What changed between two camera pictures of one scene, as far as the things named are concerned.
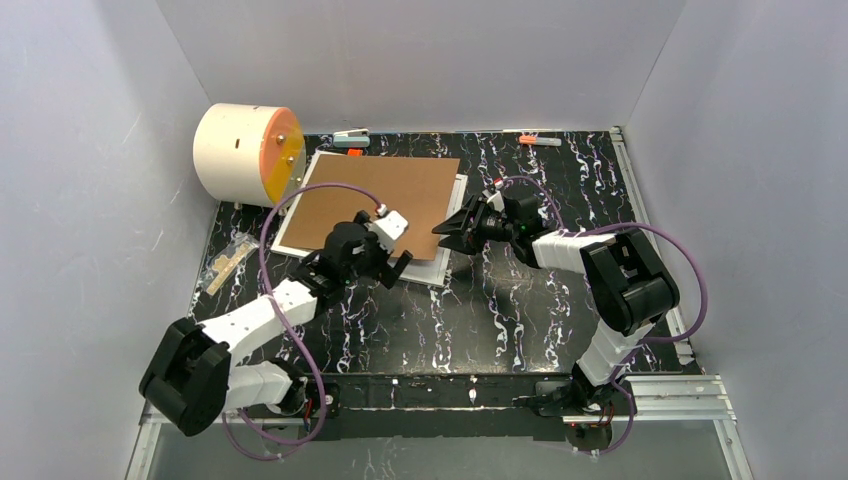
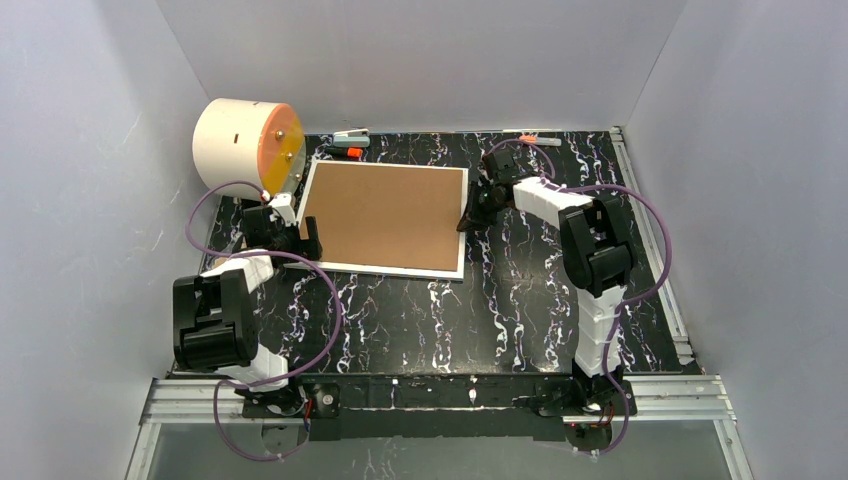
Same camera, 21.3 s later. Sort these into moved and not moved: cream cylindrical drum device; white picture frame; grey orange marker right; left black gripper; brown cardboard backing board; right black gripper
Moved: right black gripper; brown cardboard backing board; white picture frame; left black gripper
Not moved: cream cylindrical drum device; grey orange marker right
